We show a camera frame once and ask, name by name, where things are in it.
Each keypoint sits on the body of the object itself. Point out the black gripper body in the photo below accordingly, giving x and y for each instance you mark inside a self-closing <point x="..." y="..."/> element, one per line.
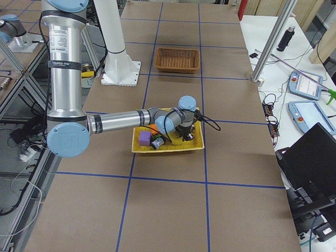
<point x="184" y="130"/>

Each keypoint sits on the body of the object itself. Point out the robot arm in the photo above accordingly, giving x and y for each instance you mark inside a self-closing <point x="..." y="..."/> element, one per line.
<point x="16" y="37"/>
<point x="69" y="127"/>

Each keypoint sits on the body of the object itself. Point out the yellow woven tray basket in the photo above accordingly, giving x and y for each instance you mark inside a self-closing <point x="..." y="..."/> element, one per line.
<point x="177" y="145"/>

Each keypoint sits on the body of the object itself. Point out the brown wicker basket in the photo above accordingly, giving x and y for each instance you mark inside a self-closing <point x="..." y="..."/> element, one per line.
<point x="177" y="60"/>

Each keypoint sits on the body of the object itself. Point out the orange toy carrot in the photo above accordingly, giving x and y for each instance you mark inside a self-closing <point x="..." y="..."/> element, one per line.
<point x="153" y="127"/>

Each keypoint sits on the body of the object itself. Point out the purple foam block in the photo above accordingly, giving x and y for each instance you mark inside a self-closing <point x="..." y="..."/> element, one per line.
<point x="145" y="138"/>

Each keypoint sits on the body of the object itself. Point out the black power strip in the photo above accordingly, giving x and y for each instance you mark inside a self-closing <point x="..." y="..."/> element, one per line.
<point x="272" y="121"/>

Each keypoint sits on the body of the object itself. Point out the round metal puck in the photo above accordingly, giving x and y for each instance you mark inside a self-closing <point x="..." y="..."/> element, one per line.
<point x="260" y="82"/>

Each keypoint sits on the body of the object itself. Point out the small black device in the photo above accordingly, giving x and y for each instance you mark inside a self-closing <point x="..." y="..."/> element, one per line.
<point x="253" y="55"/>

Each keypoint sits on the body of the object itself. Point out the teach pendant near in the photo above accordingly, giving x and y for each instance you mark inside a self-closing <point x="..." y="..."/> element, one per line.
<point x="308" y="113"/>

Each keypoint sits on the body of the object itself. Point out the teach pendant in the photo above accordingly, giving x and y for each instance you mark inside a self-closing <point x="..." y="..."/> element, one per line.
<point x="304" y="87"/>
<point x="308" y="113"/>

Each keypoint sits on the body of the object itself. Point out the teach pendant far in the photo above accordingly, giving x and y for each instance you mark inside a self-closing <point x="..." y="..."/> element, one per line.
<point x="304" y="87"/>

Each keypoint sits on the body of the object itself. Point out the black laptop computer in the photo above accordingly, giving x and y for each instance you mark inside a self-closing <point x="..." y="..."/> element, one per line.
<point x="309" y="166"/>

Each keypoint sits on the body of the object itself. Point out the black thermos bottle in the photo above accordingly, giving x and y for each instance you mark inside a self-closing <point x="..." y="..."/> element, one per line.
<point x="286" y="38"/>

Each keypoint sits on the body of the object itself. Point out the red cylinder roll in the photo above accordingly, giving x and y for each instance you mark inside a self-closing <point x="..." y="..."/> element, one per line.
<point x="242" y="8"/>

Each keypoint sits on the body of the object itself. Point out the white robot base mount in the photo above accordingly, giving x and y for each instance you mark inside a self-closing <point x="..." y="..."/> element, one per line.
<point x="119" y="68"/>

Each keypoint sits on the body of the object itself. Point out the aluminium frame post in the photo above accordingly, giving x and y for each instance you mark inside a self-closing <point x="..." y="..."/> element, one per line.
<point x="273" y="37"/>

